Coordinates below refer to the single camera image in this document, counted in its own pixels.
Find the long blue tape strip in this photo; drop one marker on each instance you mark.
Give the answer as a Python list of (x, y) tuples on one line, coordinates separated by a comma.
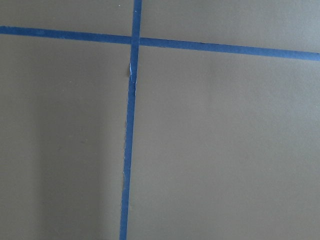
[(130, 117)]

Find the crossing blue tape strip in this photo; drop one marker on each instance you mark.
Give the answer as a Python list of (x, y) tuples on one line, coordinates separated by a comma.
[(160, 43)]

